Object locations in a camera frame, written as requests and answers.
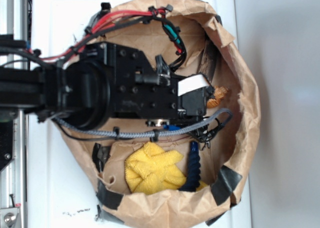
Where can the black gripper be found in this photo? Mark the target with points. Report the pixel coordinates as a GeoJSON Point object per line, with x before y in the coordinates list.
{"type": "Point", "coordinates": [193, 93]}

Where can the orange spiral sea shell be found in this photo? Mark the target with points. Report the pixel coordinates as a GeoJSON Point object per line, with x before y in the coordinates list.
{"type": "Point", "coordinates": [219, 94]}

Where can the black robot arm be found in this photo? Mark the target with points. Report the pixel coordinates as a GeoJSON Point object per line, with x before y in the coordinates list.
{"type": "Point", "coordinates": [109, 81]}

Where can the brown paper bag bin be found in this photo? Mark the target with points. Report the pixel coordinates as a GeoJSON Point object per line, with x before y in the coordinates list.
{"type": "Point", "coordinates": [224, 162]}

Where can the yellow microfiber cloth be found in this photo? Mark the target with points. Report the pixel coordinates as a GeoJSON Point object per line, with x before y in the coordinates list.
{"type": "Point", "coordinates": [151, 169]}

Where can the white plastic tray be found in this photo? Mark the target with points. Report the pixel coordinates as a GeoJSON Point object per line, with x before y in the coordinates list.
{"type": "Point", "coordinates": [59, 194]}

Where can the black mounting bracket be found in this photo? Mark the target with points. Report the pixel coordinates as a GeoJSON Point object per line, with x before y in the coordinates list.
{"type": "Point", "coordinates": [6, 144]}

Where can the aluminium frame rail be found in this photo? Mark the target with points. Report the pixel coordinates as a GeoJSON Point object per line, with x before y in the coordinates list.
{"type": "Point", "coordinates": [13, 178]}

